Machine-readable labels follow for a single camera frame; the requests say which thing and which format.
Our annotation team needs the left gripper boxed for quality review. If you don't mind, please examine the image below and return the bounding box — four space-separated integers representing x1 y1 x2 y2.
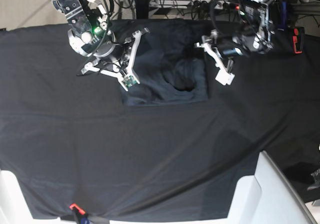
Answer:
194 29 250 67

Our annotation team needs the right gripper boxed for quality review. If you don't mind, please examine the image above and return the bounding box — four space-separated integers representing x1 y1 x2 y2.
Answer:
79 26 150 79

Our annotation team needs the dark grey T-shirt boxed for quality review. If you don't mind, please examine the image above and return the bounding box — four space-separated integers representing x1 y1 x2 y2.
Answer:
106 19 210 106

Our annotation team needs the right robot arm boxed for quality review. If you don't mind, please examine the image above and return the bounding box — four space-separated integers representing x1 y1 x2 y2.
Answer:
52 0 149 82

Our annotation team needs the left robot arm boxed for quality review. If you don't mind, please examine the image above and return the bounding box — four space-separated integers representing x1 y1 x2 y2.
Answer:
195 0 276 72

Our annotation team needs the red and black clamp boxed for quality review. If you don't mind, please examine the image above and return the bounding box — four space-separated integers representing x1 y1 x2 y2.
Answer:
292 27 305 54

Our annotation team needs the black monitor stand pole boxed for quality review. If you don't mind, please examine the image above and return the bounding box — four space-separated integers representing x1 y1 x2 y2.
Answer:
134 0 150 19

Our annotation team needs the white power strip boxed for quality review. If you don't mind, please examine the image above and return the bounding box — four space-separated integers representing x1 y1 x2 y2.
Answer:
149 0 213 8

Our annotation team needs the black table cloth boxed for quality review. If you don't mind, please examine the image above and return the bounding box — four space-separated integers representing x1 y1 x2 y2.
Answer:
0 24 320 222

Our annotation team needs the blue clamp at bottom edge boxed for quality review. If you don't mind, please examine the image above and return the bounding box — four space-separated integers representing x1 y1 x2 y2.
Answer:
69 203 91 224

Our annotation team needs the white chair left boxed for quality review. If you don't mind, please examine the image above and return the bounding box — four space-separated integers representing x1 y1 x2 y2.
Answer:
0 170 61 224

